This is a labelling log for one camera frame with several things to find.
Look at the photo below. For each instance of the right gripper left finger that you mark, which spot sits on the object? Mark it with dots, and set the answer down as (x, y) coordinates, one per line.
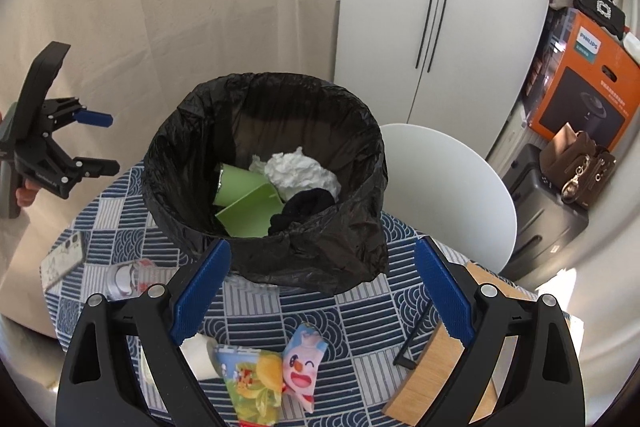
(98, 386)

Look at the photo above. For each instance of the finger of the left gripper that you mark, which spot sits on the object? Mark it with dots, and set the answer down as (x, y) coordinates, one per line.
(67, 172)
(60, 112)

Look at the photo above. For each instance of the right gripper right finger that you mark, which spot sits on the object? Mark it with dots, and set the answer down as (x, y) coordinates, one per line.
(543, 386)

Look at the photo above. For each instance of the large white tissue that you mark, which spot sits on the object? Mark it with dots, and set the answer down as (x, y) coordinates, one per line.
(291, 173)

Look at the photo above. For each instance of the black trash bag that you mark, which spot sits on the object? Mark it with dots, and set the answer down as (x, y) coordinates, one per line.
(230, 119)

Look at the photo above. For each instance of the left human hand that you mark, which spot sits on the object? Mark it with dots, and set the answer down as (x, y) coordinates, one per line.
(25, 195)

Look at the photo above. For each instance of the blue patterned tablecloth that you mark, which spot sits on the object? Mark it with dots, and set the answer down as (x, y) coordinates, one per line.
(364, 327)

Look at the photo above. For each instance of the white paper cup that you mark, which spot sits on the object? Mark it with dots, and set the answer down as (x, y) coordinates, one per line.
(198, 352)

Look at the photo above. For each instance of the wooden cutting board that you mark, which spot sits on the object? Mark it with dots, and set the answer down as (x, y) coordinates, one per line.
(419, 390)

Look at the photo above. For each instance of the yellow blue snack bag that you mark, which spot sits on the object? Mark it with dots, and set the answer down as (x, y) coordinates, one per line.
(254, 381)

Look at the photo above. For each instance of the dark grey suitcase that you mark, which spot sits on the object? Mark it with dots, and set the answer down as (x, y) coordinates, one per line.
(546, 225)

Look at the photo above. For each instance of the green paper cup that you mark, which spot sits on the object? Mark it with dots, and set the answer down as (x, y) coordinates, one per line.
(234, 183)

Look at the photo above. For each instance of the pink cartoon snack wrapper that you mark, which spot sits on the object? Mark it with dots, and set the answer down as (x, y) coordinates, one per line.
(300, 364)

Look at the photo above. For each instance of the brown leather handbag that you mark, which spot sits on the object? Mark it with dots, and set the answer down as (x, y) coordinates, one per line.
(577, 166)

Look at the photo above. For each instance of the white chair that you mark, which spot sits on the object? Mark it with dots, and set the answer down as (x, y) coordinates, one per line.
(442, 188)

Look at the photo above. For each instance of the orange Philips box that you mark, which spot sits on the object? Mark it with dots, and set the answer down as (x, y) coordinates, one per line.
(581, 76)

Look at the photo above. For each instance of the white case on box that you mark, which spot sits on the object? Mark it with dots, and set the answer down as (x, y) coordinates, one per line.
(631, 44)

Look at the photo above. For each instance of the black camera bag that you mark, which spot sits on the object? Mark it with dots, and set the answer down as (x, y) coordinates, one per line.
(605, 13)

